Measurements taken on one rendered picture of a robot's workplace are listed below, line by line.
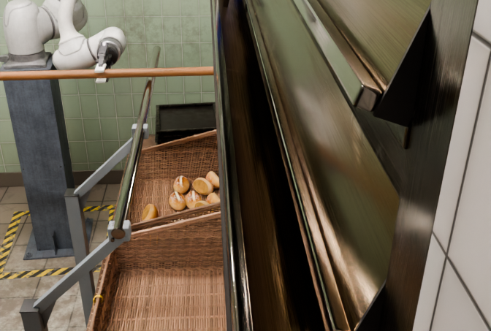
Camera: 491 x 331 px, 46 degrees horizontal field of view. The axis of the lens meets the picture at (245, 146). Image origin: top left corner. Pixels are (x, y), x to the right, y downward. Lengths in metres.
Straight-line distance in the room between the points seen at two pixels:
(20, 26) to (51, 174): 0.73
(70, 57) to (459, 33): 2.01
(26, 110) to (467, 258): 2.54
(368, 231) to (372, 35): 0.21
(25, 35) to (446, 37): 2.39
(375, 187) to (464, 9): 0.29
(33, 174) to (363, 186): 2.42
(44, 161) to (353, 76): 2.51
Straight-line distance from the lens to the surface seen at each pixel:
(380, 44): 0.51
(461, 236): 0.41
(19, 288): 3.03
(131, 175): 1.44
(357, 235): 0.65
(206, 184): 2.38
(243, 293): 0.69
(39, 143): 2.87
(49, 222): 3.10
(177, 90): 3.37
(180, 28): 3.24
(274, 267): 0.77
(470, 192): 0.39
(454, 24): 0.41
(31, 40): 2.72
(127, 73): 2.00
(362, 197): 0.66
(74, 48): 2.32
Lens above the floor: 1.90
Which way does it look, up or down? 28 degrees down
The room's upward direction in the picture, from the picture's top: 1 degrees clockwise
